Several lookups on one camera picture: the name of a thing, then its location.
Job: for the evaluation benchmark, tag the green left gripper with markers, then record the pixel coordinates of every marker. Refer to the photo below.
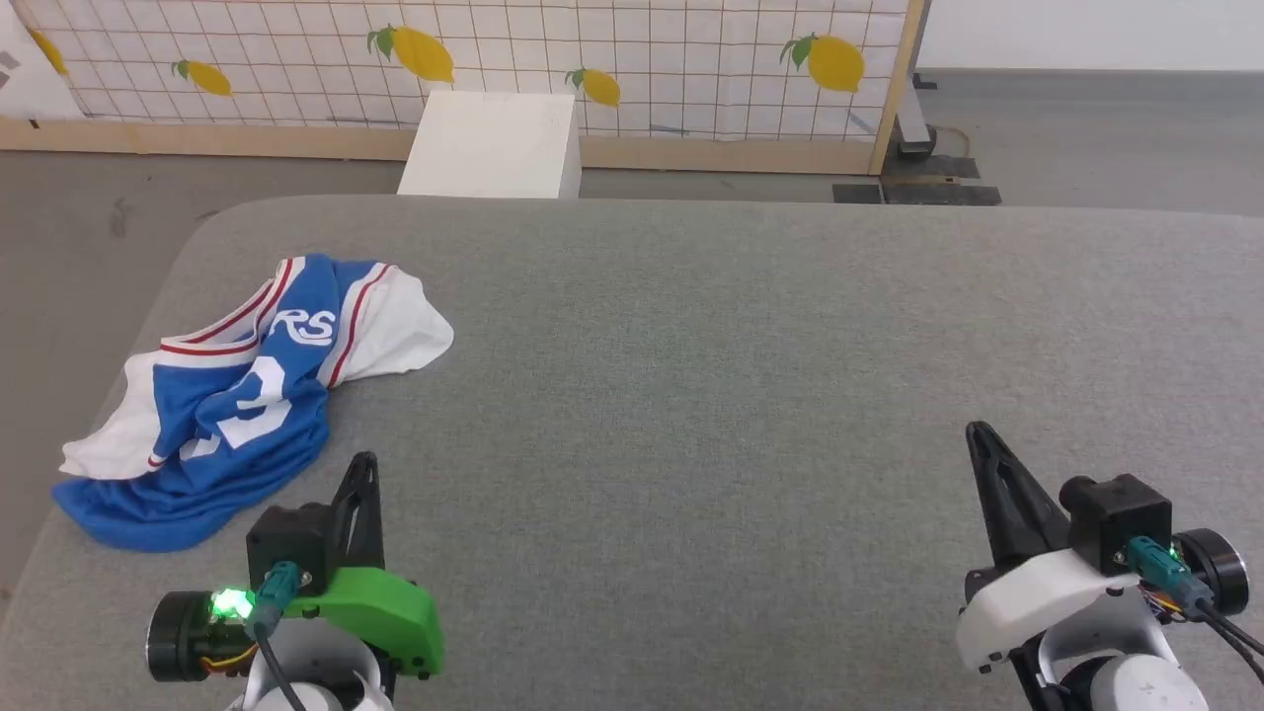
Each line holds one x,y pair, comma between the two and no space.
385,612

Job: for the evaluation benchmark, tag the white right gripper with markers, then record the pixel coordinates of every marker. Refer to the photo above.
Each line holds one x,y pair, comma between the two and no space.
1037,592

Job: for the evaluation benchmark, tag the blue white Lakers jersey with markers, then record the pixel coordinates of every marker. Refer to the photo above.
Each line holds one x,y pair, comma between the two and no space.
227,415

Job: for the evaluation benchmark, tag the dark floor base plates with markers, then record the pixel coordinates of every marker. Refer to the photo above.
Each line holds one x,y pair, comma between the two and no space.
938,188

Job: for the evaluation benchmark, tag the grey fabric sofa cushion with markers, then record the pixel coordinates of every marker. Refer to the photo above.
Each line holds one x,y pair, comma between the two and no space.
691,395

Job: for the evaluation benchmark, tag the white rectangular box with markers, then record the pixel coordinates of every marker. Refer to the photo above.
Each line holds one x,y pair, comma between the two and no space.
489,143

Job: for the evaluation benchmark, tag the grey metal screen foot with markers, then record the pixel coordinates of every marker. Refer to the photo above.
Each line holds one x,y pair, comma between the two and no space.
913,123

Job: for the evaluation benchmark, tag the white panel with grey mark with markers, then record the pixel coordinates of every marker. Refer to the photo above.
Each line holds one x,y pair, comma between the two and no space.
25,89

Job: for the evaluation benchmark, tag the lemon print partition screen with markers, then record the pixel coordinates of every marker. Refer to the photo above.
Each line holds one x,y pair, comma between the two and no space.
691,69

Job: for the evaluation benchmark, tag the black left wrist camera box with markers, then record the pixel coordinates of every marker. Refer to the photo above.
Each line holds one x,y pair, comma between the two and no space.
291,538

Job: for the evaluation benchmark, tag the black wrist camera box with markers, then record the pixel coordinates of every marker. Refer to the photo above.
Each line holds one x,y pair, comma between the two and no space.
291,538
1116,518

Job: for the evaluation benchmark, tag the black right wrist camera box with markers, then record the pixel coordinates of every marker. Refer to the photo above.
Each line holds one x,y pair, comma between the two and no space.
1116,518

